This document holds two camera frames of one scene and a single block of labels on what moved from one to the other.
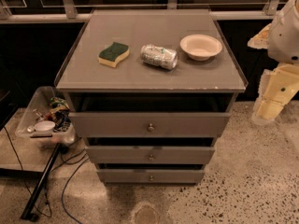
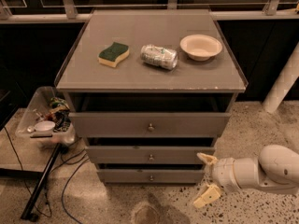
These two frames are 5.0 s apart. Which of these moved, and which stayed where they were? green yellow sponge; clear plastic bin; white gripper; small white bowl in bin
Moved: white gripper
Stayed: green yellow sponge; clear plastic bin; small white bowl in bin
